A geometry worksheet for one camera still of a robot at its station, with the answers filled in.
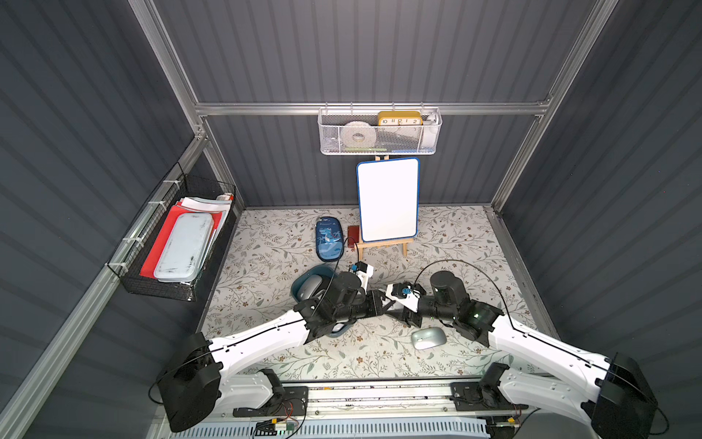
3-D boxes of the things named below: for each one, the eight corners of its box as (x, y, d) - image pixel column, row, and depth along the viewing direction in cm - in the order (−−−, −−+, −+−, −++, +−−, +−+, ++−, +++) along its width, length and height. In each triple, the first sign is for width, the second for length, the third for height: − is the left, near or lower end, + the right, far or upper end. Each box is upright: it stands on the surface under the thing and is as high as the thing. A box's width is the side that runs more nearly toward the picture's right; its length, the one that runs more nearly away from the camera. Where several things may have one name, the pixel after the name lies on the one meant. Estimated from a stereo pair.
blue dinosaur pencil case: (313, 261, 105) (312, 256, 102) (318, 221, 118) (317, 216, 115) (342, 261, 105) (342, 256, 102) (344, 221, 118) (344, 216, 115)
